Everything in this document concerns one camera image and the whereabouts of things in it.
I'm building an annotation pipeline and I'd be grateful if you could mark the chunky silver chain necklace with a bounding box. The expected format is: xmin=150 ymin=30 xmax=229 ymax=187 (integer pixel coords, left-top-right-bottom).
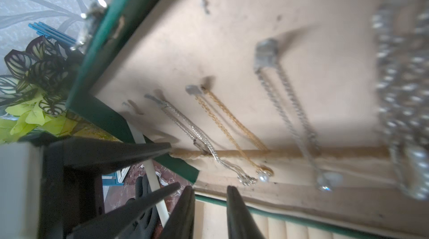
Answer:
xmin=252 ymin=37 xmax=344 ymax=192

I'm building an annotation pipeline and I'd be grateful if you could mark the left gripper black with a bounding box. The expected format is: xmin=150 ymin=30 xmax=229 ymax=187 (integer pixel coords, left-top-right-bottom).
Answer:
xmin=37 ymin=137 xmax=181 ymax=239

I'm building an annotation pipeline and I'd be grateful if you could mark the thin silver pendant necklace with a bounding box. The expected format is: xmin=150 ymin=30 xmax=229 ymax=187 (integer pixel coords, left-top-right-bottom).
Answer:
xmin=143 ymin=93 xmax=258 ymax=186

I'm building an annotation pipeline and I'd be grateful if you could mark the green jewelry box beige lining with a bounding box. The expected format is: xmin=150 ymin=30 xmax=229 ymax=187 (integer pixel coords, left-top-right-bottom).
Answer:
xmin=68 ymin=0 xmax=429 ymax=239

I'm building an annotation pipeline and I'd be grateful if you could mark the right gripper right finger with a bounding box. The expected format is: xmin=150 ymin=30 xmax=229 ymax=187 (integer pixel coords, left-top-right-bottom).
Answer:
xmin=226 ymin=186 xmax=264 ymax=239

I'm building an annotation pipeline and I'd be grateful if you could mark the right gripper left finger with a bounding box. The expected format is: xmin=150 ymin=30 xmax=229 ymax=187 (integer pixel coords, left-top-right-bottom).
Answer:
xmin=159 ymin=186 xmax=195 ymax=239

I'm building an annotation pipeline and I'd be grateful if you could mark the silver jewelry chain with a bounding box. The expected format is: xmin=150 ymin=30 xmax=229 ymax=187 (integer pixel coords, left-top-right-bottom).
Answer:
xmin=370 ymin=0 xmax=429 ymax=201

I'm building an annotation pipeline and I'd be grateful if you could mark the gold pearl pendant necklace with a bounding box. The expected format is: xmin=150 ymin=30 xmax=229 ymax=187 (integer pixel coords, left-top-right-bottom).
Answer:
xmin=185 ymin=84 xmax=275 ymax=183

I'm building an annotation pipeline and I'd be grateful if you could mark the green plant in amber vase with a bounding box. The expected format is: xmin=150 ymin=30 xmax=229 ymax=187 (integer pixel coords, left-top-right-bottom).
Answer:
xmin=1 ymin=36 xmax=116 ymax=144

